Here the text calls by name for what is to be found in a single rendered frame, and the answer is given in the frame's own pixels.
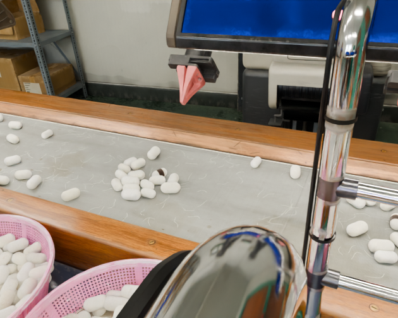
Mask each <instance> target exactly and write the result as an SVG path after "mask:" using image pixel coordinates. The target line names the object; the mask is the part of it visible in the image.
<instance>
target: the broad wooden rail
mask: <svg viewBox="0 0 398 318"><path fill-rule="evenodd" d="M0 113H2V114H9V115H15V116H20V117H26V118H31V119H37V120H42V121H48V122H55V123H60V124H66V125H71V126H77V127H84V128H88V129H95V130H99V131H105V132H110V133H116V134H123V135H127V136H134V137H139V138H145V139H152V140H156V141H163V142H167V143H174V144H181V145H185V146H192V147H195V148H203V149H206V150H214V151H220V152H224V153H231V154H235V155H242V156H249V157H253V158H254V157H256V156H259V157H260V158H261V159H264V160H271V161H275V162H282V163H288V164H293V165H299V166H304V167H310V168H313V159H314V154H315V144H316V138H317V133H316V132H308V131H299V130H294V129H285V128H280V127H272V126H263V125H258V124H249V123H244V122H236V121H227V120H222V119H213V118H208V117H200V116H195V115H186V114H176V113H172V112H164V111H159V110H150V109H142V108H137V107H128V106H123V105H114V104H109V103H101V102H93V101H88V100H79V99H74V98H65V97H57V96H52V95H43V94H38V93H29V92H24V91H16V90H7V89H2V88H0ZM346 174H350V175H357V176H361V177H367V178H372V179H378V180H385V181H389V182H396V183H398V144H393V143H384V142H379V141H370V140H365V139H357V138H352V140H351V146H350V150H349V156H348V161H347V167H346Z"/></svg>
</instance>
